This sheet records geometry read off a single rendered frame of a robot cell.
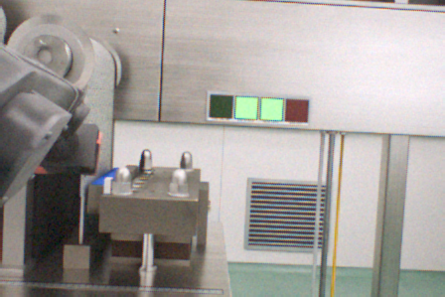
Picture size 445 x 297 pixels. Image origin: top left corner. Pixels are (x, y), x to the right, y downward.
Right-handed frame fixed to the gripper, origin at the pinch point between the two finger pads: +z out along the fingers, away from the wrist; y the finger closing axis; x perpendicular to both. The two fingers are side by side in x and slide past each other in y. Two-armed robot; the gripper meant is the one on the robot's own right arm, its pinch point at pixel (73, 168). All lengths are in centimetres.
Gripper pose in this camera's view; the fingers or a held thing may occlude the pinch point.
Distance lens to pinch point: 79.5
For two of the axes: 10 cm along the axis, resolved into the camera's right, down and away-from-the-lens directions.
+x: 0.2, -9.0, 4.4
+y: 10.0, 0.4, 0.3
